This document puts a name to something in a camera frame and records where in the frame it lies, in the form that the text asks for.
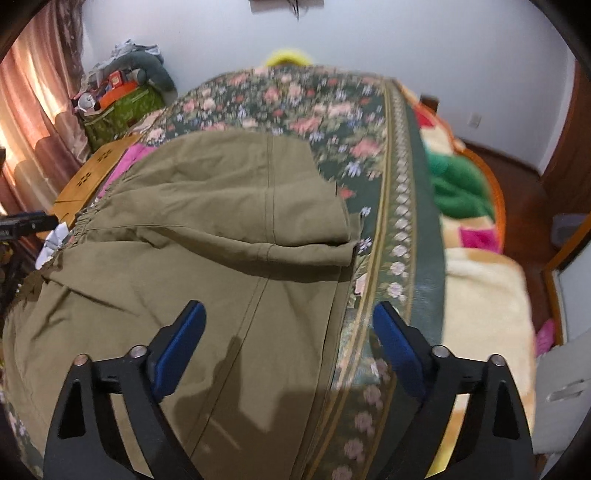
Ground green patterned storage bag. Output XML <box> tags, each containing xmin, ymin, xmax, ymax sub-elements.
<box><xmin>81</xmin><ymin>85</ymin><xmax>165</xmax><ymax>152</ymax></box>

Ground olive green pants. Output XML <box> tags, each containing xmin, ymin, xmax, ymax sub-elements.
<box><xmin>3</xmin><ymin>130</ymin><xmax>361</xmax><ymax>479</ymax></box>

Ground colourful plush blanket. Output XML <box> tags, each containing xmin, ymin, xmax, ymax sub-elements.
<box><xmin>402</xmin><ymin>89</ymin><xmax>536</xmax><ymax>425</ymax></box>

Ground white crumpled cloth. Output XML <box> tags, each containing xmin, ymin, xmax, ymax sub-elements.
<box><xmin>35</xmin><ymin>222</ymin><xmax>70</xmax><ymax>270</ymax></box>

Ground wooden door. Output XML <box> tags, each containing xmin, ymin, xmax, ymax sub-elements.
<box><xmin>542</xmin><ymin>62</ymin><xmax>591</xmax><ymax>216</ymax></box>

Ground orange box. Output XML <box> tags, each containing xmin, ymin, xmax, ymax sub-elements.
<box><xmin>99</xmin><ymin>81</ymin><xmax>139</xmax><ymax>109</ymax></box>

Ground folded magenta garment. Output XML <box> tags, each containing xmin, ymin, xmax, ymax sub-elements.
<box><xmin>96</xmin><ymin>143</ymin><xmax>155</xmax><ymax>199</ymax></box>

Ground pink curtain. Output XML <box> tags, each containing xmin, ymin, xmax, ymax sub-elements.
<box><xmin>1</xmin><ymin>1</ymin><xmax>90</xmax><ymax>214</ymax></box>

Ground white wall socket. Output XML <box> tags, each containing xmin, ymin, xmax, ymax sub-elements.
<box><xmin>468</xmin><ymin>113</ymin><xmax>482</xmax><ymax>129</ymax></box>

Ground grey plush toy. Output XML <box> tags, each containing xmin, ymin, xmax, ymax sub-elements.
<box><xmin>103</xmin><ymin>50</ymin><xmax>175</xmax><ymax>93</ymax></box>

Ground yellow plush ring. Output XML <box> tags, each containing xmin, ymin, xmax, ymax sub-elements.
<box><xmin>263</xmin><ymin>47</ymin><xmax>317</xmax><ymax>68</ymax></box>

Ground floral dark green bedspread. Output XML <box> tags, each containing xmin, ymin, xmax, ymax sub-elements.
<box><xmin>4</xmin><ymin>66</ymin><xmax>445</xmax><ymax>479</ymax></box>

